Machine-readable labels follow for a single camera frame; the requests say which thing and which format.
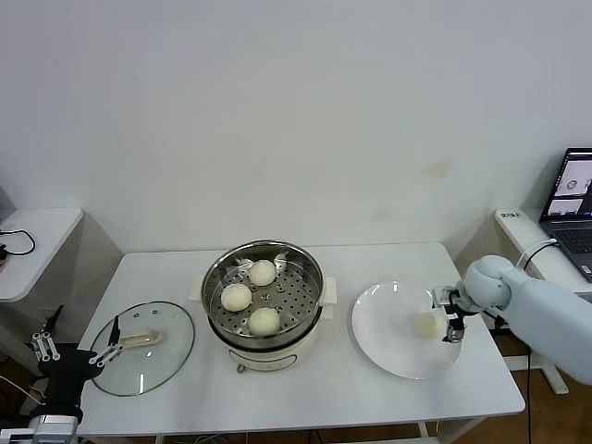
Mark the small printed label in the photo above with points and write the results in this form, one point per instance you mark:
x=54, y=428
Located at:
x=510, y=215

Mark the white round plate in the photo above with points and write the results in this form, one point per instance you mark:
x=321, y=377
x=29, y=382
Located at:
x=379, y=333

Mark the white side table with label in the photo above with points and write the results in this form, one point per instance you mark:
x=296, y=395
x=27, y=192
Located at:
x=513, y=231

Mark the cream electric cooker base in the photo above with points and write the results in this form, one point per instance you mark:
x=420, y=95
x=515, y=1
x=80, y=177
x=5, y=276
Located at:
x=273, y=358

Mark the white steamed baozi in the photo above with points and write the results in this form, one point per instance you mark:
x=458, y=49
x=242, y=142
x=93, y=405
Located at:
x=427, y=325
x=236, y=297
x=263, y=272
x=264, y=321

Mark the grey laptop with dark screen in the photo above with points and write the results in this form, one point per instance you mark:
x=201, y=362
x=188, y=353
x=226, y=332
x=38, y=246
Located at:
x=573, y=240

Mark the person's hand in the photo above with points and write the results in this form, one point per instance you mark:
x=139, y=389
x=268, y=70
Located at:
x=2, y=262

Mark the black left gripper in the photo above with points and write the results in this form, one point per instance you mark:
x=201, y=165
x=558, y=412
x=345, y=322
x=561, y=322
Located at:
x=67, y=365

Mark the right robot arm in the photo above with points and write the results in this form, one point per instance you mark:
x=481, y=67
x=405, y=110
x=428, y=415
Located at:
x=546, y=314

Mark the white side table beige panel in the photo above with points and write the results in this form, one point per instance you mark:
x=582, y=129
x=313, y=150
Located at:
x=46, y=240

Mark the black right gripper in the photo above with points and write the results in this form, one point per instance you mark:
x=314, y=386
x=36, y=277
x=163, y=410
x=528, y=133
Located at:
x=458, y=303

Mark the stainless steel steamer basket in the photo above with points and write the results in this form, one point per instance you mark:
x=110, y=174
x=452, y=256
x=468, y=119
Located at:
x=296, y=296

